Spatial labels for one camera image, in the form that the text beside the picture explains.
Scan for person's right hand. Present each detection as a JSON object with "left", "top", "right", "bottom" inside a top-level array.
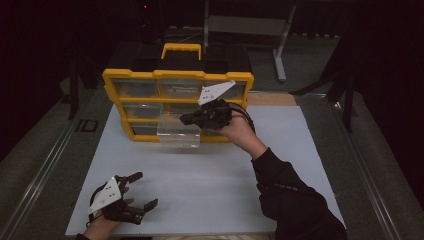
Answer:
[{"left": 213, "top": 110, "right": 268, "bottom": 161}]

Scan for grid of clear drawers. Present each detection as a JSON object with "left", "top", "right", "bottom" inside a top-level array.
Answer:
[{"left": 113, "top": 79, "right": 248, "bottom": 137}]

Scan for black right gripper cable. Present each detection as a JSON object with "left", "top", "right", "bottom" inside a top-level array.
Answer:
[{"left": 228, "top": 102, "right": 257, "bottom": 135}]

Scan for black stand legs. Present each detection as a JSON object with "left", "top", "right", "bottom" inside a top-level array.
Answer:
[{"left": 289, "top": 33, "right": 359, "bottom": 134}]

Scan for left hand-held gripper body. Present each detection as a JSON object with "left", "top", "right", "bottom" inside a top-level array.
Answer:
[{"left": 87, "top": 174, "right": 148, "bottom": 226}]

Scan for yellow black storage organizer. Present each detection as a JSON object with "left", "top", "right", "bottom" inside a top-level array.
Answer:
[{"left": 102, "top": 42, "right": 255, "bottom": 144}]

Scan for brown wooden board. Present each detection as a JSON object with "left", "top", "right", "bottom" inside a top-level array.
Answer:
[{"left": 247, "top": 92, "right": 298, "bottom": 107}]

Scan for person's left hand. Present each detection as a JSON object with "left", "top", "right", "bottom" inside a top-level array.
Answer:
[{"left": 82, "top": 186, "right": 135, "bottom": 240}]

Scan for clear plastic drawer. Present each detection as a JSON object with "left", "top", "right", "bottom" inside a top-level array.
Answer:
[{"left": 156, "top": 111, "right": 202, "bottom": 148}]

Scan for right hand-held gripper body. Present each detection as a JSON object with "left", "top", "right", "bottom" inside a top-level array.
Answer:
[{"left": 194, "top": 79, "right": 237, "bottom": 131}]

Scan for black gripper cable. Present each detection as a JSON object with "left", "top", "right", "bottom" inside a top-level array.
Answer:
[
  {"left": 228, "top": 102, "right": 257, "bottom": 135},
  {"left": 87, "top": 184, "right": 104, "bottom": 229}
]

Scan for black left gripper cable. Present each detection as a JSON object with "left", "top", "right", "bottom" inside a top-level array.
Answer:
[{"left": 87, "top": 184, "right": 104, "bottom": 229}]

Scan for grey metal stand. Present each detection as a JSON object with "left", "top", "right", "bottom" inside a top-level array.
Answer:
[{"left": 203, "top": 0, "right": 298, "bottom": 83}]

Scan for metal floor rail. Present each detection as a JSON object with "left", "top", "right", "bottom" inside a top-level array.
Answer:
[
  {"left": 0, "top": 89, "right": 113, "bottom": 240},
  {"left": 294, "top": 93, "right": 403, "bottom": 240}
]

